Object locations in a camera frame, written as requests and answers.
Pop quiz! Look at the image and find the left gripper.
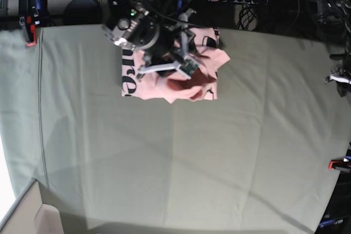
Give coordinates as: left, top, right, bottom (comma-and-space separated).
324, 64, 350, 97

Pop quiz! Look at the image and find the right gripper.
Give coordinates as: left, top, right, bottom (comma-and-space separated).
137, 9, 200, 80

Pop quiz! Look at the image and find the pink t-shirt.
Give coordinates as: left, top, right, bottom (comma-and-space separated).
121, 28, 230, 104

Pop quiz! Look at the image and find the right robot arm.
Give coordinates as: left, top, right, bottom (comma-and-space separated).
103, 0, 200, 79

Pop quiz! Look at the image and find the red black table clamp right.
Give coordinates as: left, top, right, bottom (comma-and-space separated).
329, 156, 351, 173

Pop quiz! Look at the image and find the red black table clamp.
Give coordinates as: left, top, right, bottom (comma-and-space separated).
329, 156, 351, 173
19, 16, 37, 47

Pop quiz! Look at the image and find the green table cloth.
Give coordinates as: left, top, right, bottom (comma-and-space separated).
1, 25, 350, 233

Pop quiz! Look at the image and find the red black table clamp left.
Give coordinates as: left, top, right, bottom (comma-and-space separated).
19, 16, 37, 47

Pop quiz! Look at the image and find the beige cardboard box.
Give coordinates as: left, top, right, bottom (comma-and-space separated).
1, 179, 64, 234

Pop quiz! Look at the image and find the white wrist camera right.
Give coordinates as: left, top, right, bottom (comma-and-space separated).
178, 57, 199, 79

